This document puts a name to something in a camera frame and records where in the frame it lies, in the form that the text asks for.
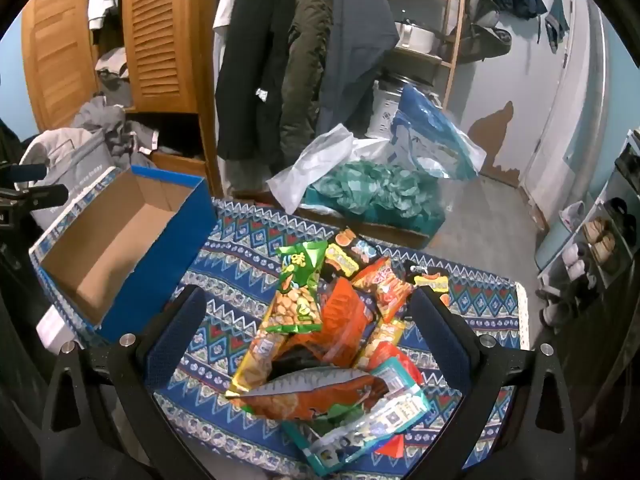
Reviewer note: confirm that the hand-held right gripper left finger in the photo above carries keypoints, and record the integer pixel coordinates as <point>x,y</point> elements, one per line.
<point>175,332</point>

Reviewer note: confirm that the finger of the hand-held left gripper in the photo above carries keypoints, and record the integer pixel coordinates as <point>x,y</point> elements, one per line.
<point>31,171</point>
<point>45,195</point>

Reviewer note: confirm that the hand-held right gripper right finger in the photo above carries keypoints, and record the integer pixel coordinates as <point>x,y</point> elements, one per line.
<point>441,332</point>

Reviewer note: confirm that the blue cardboard box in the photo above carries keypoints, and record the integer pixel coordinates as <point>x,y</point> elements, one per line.
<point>165,240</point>

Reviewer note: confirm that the pile of assorted snack packets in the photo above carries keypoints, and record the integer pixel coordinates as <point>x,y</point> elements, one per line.
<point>350,252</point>

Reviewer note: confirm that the green peanut snack packet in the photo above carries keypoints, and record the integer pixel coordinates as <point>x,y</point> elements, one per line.
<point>295,300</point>

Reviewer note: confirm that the teal snack packet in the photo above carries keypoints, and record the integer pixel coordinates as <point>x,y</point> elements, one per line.
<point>360,430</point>

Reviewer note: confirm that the grey hooded sweatshirt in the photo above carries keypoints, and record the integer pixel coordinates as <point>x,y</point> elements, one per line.
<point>65,155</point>

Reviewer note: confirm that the blue patterned blanket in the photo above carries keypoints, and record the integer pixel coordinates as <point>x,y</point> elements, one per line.
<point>240,270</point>

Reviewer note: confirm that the grey clothes heap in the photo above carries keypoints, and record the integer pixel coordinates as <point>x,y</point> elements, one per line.
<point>110,125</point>

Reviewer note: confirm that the light blue shoe rack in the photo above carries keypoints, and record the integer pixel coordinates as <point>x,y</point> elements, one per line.
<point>552,247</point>

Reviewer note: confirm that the white shoe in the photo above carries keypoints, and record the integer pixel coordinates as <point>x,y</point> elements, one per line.
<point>572,214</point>

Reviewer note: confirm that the beige pair of shoes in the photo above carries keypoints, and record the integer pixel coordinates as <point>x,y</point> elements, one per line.
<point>600,240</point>

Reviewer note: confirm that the wooden louvred wardrobe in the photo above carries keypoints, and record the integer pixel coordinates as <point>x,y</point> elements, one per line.
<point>160,35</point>

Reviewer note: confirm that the blue plastic bag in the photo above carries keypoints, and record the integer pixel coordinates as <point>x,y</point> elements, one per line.
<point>430,125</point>

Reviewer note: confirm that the white plastic bag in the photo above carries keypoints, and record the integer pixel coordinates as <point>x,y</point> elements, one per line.
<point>320,160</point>

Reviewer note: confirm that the black pair of shoes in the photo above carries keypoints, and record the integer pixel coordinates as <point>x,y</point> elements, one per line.
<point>622,212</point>

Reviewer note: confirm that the black hanging coat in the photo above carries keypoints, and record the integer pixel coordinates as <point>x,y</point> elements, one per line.
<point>255,60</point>

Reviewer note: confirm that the white door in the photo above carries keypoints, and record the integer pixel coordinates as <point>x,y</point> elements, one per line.
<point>565,110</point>

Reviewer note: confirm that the olive hanging jacket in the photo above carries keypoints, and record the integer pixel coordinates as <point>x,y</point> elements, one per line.
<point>305,60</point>

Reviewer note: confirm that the white rice cooker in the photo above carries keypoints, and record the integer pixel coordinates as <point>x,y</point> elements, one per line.
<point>415,37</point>

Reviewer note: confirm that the grey backpack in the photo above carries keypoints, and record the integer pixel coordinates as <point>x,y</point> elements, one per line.
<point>487,35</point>

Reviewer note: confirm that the wooden shelf rack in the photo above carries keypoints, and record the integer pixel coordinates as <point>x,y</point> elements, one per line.
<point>457,20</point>

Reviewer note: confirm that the teal hanging garment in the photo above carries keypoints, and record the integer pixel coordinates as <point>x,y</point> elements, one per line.
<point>555,20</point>

